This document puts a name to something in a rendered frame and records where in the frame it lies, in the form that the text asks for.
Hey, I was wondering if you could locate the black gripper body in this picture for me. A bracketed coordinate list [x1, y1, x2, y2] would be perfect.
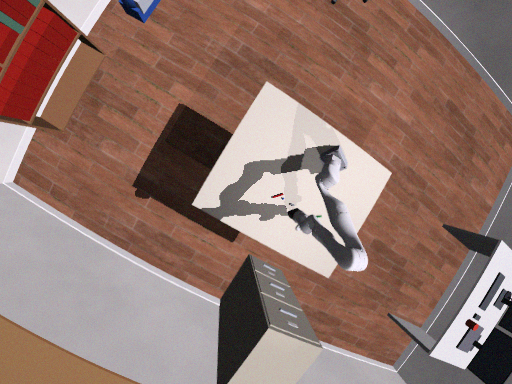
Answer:
[287, 208, 304, 231]

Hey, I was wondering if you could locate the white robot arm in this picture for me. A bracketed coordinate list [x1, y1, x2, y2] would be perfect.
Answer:
[296, 155, 368, 271]

